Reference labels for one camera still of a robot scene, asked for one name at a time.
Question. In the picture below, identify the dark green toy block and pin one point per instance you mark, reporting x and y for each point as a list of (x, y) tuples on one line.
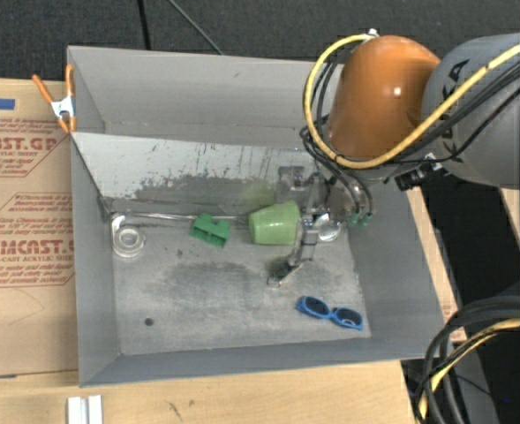
[(210, 230)]

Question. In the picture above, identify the black cylinder on white bracket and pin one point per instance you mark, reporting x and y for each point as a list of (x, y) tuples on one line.
[(409, 179)]

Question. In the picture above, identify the clear round glass dish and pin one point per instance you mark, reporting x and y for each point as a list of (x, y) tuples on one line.
[(128, 239)]

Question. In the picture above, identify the light green plastic cup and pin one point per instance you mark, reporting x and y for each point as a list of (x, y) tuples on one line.
[(275, 223)]

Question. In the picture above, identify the blue sunglasses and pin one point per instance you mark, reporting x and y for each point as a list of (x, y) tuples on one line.
[(330, 312)]

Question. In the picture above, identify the brown cardboard board red print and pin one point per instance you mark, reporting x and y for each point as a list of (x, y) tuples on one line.
[(25, 219)]

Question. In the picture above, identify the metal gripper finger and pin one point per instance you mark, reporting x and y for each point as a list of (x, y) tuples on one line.
[(292, 179), (308, 243)]

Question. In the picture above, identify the grey metal bin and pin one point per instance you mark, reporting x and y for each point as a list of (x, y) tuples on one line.
[(224, 307)]

